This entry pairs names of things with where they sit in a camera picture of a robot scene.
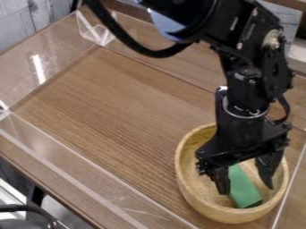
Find black metal table bracket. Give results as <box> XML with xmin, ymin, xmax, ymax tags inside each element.
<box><xmin>25</xmin><ymin>185</ymin><xmax>71</xmax><ymax>229</ymax></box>

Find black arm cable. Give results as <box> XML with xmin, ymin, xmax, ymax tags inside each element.
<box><xmin>83</xmin><ymin>0</ymin><xmax>195</xmax><ymax>59</ymax></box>

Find green rectangular block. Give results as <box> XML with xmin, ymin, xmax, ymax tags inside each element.
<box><xmin>229</xmin><ymin>165</ymin><xmax>263</xmax><ymax>208</ymax></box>

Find light brown wooden bowl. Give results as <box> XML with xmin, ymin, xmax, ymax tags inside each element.
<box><xmin>175</xmin><ymin>123</ymin><xmax>289</xmax><ymax>225</ymax></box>

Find clear acrylic tray enclosure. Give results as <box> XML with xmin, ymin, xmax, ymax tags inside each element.
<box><xmin>0</xmin><ymin>16</ymin><xmax>306</xmax><ymax>229</ymax></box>

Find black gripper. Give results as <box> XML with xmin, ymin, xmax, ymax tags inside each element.
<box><xmin>195</xmin><ymin>89</ymin><xmax>291</xmax><ymax>196</ymax></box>

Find black cable lower left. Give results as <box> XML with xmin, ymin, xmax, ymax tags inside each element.
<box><xmin>0</xmin><ymin>204</ymin><xmax>59</xmax><ymax>229</ymax></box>

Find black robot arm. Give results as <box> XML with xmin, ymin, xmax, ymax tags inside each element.
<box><xmin>136</xmin><ymin>0</ymin><xmax>294</xmax><ymax>195</ymax></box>

